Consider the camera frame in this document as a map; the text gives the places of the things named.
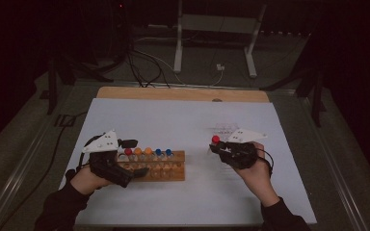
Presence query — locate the black cable bundle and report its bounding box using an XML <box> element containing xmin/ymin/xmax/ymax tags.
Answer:
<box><xmin>124</xmin><ymin>38</ymin><xmax>172</xmax><ymax>90</ymax></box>

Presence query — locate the long black floor cable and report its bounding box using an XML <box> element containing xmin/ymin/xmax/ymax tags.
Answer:
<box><xmin>0</xmin><ymin>110</ymin><xmax>90</xmax><ymax>231</ymax></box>

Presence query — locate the dark rail with pale dots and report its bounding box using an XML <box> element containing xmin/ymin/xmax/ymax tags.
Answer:
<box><xmin>259</xmin><ymin>29</ymin><xmax>312</xmax><ymax>37</ymax></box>

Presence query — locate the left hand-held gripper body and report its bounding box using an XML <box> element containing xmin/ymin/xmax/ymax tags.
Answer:
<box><xmin>82</xmin><ymin>129</ymin><xmax>135</xmax><ymax>189</ymax></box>

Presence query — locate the person's right hand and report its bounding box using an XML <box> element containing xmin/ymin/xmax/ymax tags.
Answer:
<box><xmin>235</xmin><ymin>141</ymin><xmax>281</xmax><ymax>208</ymax></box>

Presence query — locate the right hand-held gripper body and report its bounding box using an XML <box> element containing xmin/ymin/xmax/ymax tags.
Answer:
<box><xmin>225</xmin><ymin>128</ymin><xmax>268</xmax><ymax>170</ymax></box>

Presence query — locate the left hand-held gripper cable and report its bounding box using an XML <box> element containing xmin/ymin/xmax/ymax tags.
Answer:
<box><xmin>65</xmin><ymin>134</ymin><xmax>105</xmax><ymax>181</ymax></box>

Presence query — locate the white floor cable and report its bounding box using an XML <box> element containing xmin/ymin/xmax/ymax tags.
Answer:
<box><xmin>134</xmin><ymin>35</ymin><xmax>226</xmax><ymax>88</ymax></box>

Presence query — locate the grey metal stand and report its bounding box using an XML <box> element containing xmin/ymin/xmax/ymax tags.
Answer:
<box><xmin>172</xmin><ymin>0</ymin><xmax>268</xmax><ymax>79</ymax></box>

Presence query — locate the clear acrylic tube rack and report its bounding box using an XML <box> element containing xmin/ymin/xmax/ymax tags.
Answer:
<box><xmin>210</xmin><ymin>122</ymin><xmax>240</xmax><ymax>141</ymax></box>

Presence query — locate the black tripod stand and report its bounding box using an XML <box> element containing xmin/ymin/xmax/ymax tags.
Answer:
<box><xmin>40</xmin><ymin>52</ymin><xmax>115</xmax><ymax>116</ymax></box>
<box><xmin>259</xmin><ymin>65</ymin><xmax>328</xmax><ymax>129</ymax></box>

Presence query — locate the aluminium frame rail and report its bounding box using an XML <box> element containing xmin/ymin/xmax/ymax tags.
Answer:
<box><xmin>0</xmin><ymin>121</ymin><xmax>57</xmax><ymax>231</ymax></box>
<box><xmin>302</xmin><ymin>95</ymin><xmax>367</xmax><ymax>231</ymax></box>

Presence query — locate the wooden test tube rack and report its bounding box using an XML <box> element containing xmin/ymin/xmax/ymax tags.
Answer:
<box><xmin>116</xmin><ymin>149</ymin><xmax>186</xmax><ymax>183</ymax></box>

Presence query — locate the right hand-held gripper cable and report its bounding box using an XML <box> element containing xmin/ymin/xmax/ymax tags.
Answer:
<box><xmin>260</xmin><ymin>147</ymin><xmax>275</xmax><ymax>178</ymax></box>

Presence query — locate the hand-held gripper cable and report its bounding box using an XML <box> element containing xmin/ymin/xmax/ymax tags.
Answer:
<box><xmin>65</xmin><ymin>134</ymin><xmax>105</xmax><ymax>181</ymax></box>
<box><xmin>260</xmin><ymin>147</ymin><xmax>275</xmax><ymax>178</ymax></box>

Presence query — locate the person's left hand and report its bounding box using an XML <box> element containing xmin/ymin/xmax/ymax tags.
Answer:
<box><xmin>70</xmin><ymin>167</ymin><xmax>114</xmax><ymax>195</ymax></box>

